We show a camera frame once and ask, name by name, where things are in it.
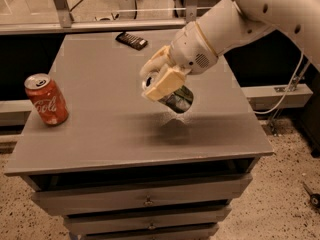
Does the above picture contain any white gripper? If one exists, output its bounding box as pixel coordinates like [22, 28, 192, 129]
[140, 22, 218, 101]

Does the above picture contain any dented green soda can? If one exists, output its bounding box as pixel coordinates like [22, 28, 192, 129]
[142, 72, 194, 114]

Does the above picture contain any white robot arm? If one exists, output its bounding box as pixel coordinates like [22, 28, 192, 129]
[140, 0, 320, 101]

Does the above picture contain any red Coca-Cola can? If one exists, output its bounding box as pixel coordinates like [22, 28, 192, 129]
[24, 73, 69, 126]

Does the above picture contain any black remote control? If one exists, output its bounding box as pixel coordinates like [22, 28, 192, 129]
[116, 32, 148, 51]

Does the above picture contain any grey drawer cabinet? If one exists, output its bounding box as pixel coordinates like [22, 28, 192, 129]
[6, 30, 272, 240]

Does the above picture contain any grey metal railing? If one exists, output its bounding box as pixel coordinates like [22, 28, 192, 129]
[0, 0, 210, 35]

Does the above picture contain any white cable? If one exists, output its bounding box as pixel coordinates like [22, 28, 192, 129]
[253, 50, 305, 116]

